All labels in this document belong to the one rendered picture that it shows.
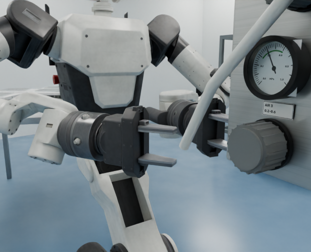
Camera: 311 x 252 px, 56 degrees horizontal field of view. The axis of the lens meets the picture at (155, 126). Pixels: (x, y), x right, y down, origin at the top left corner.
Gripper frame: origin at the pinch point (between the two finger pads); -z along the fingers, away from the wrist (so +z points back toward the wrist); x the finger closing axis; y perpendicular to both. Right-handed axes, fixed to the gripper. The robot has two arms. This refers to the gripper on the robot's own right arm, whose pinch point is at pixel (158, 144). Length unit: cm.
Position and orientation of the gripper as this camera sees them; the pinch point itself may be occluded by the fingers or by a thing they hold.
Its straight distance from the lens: 48.5
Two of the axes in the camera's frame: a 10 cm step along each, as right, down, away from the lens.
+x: 0.0, 9.8, 2.1
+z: -9.0, -1.0, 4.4
